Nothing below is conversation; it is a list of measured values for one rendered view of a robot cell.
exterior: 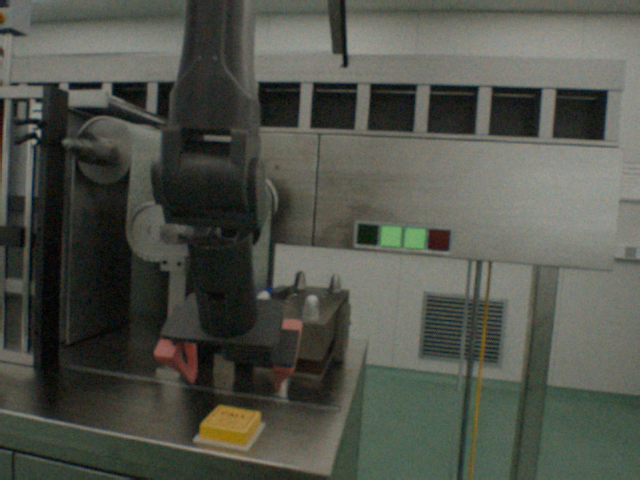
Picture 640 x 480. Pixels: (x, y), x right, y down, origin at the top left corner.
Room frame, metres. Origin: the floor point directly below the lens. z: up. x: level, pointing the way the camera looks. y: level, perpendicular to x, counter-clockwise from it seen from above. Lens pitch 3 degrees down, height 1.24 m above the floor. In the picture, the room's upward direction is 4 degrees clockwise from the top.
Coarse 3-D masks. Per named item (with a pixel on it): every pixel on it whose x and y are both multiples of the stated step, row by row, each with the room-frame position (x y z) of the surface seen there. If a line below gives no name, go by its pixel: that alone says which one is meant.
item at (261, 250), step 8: (264, 232) 1.08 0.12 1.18; (264, 240) 1.08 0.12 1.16; (256, 248) 1.03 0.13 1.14; (264, 248) 1.09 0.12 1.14; (256, 256) 1.03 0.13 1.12; (264, 256) 1.09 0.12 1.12; (256, 264) 1.03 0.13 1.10; (264, 264) 1.10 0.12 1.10; (256, 272) 1.04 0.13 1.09; (264, 272) 1.10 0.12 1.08; (256, 280) 1.04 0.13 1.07; (264, 280) 1.10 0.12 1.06; (256, 288) 1.04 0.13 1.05; (264, 288) 1.11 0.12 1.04
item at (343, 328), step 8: (344, 304) 1.06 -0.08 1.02; (344, 312) 0.98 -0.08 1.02; (344, 320) 0.98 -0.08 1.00; (336, 328) 0.98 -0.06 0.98; (344, 328) 0.98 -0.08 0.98; (336, 336) 0.98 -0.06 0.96; (344, 336) 0.98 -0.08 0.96; (336, 344) 0.98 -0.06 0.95; (344, 344) 0.99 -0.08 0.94; (336, 352) 0.98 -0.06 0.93; (344, 352) 1.00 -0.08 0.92
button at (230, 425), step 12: (216, 408) 0.67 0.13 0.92; (228, 408) 0.67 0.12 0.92; (204, 420) 0.63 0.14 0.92; (216, 420) 0.63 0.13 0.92; (228, 420) 0.63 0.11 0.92; (240, 420) 0.64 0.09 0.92; (252, 420) 0.64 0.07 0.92; (204, 432) 0.62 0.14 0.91; (216, 432) 0.61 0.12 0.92; (228, 432) 0.61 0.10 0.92; (240, 432) 0.61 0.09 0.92; (252, 432) 0.63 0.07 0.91; (240, 444) 0.61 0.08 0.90
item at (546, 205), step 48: (288, 144) 1.21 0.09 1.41; (336, 144) 1.19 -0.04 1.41; (384, 144) 1.16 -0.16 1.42; (432, 144) 1.14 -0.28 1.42; (480, 144) 1.12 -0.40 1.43; (528, 144) 1.10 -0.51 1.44; (288, 192) 1.21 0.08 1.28; (336, 192) 1.19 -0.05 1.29; (384, 192) 1.16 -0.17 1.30; (432, 192) 1.14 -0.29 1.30; (480, 192) 1.12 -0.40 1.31; (528, 192) 1.10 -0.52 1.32; (576, 192) 1.08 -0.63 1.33; (288, 240) 1.21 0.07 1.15; (336, 240) 1.18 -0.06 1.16; (480, 240) 1.12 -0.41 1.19; (528, 240) 1.10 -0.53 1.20; (576, 240) 1.07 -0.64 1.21
